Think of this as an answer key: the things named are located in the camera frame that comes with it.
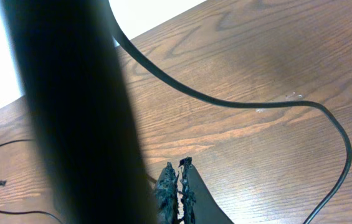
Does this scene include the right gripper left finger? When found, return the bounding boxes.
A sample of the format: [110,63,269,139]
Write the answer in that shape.
[153,162,179,224]

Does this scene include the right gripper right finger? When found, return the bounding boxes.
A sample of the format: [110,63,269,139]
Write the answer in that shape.
[179,157,234,224]

